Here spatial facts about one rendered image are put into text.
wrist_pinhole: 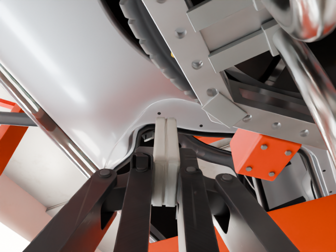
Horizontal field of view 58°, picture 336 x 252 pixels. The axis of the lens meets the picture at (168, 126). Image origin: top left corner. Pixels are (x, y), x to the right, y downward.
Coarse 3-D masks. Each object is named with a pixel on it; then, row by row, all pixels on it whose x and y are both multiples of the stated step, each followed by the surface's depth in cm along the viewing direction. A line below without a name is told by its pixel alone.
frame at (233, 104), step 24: (144, 0) 32; (168, 0) 32; (168, 24) 34; (192, 48) 35; (192, 72) 37; (216, 96) 39; (240, 96) 42; (264, 96) 44; (288, 96) 46; (216, 120) 42; (240, 120) 42; (264, 120) 42; (288, 120) 42; (312, 120) 43; (312, 144) 45
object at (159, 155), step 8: (160, 120) 22; (160, 128) 20; (160, 136) 19; (160, 144) 18; (160, 152) 17; (160, 160) 16; (160, 168) 16; (160, 176) 17; (152, 184) 17; (160, 184) 17; (152, 192) 17; (160, 192) 17; (152, 200) 17; (160, 200) 17
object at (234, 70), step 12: (192, 0) 45; (312, 48) 61; (324, 48) 60; (252, 60) 53; (264, 60) 56; (276, 60) 48; (324, 60) 57; (228, 72) 47; (240, 72) 47; (252, 72) 49; (264, 72) 51; (276, 72) 49; (288, 72) 54; (252, 84) 48; (264, 84) 48; (276, 84) 49; (288, 84) 51; (300, 96) 49
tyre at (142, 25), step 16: (128, 0) 40; (128, 16) 42; (144, 16) 41; (144, 32) 43; (144, 48) 45; (160, 48) 44; (160, 64) 46; (176, 64) 46; (176, 80) 48; (192, 96) 50
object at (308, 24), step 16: (208, 0) 32; (224, 0) 31; (240, 0) 31; (256, 0) 30; (272, 0) 24; (288, 0) 21; (304, 0) 14; (320, 0) 14; (192, 16) 32; (208, 16) 32; (224, 16) 32; (272, 16) 25; (288, 16) 19; (304, 16) 15; (320, 16) 15; (288, 32) 20; (304, 32) 17; (320, 32) 16
